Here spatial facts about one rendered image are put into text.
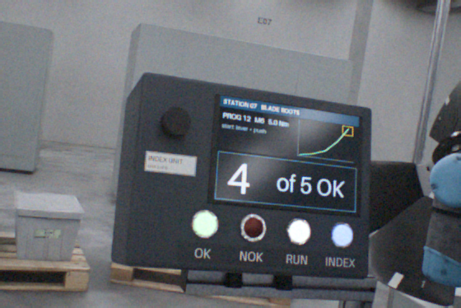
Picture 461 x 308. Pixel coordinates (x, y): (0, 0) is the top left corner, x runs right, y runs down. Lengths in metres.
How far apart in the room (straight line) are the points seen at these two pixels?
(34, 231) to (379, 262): 2.76
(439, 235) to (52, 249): 3.10
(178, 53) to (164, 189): 6.01
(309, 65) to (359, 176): 6.35
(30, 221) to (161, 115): 3.15
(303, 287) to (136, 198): 0.25
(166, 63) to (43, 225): 3.27
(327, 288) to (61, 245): 3.14
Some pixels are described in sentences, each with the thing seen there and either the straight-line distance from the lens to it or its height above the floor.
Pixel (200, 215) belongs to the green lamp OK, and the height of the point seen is 1.12.
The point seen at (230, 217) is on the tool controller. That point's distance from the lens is 0.57.
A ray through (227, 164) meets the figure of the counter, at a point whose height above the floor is 1.17.
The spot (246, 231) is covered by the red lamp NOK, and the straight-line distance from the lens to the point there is 0.57.
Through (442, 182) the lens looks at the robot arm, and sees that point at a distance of 0.87.
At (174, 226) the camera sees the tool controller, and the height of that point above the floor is 1.11.
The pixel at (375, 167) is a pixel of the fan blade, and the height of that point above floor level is 1.14.
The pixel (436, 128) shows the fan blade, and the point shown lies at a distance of 1.68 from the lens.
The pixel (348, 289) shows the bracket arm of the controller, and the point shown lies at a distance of 0.72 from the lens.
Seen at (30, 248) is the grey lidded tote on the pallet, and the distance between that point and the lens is 3.75.
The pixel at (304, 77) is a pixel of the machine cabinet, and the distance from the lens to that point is 6.94.
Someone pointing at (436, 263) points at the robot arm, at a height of 1.05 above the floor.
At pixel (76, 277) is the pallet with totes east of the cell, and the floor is 0.09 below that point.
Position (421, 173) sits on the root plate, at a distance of 1.44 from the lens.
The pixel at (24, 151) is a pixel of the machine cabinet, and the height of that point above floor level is 0.30.
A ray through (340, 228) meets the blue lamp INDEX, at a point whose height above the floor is 1.12.
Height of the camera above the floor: 1.23
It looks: 4 degrees down
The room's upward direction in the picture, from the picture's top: 8 degrees clockwise
